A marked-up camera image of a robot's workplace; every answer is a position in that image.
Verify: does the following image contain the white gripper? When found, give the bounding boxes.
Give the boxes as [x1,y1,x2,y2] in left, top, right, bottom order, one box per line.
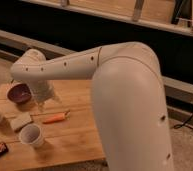
[29,81,59,106]

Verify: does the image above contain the dark purple ceramic bowl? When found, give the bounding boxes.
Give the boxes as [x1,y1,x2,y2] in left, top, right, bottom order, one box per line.
[7,84,31,104]

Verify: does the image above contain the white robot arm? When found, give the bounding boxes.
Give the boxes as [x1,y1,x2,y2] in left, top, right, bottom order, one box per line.
[11,42,174,171]

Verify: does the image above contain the orange carrot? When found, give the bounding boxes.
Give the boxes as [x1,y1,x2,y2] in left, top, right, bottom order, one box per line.
[43,111,70,124]

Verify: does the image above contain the beige sponge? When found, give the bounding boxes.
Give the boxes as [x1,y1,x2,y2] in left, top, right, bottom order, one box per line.
[10,113,32,131]

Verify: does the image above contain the black cable on right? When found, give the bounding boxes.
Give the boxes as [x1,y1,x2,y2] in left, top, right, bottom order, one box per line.
[172,99,193,143]

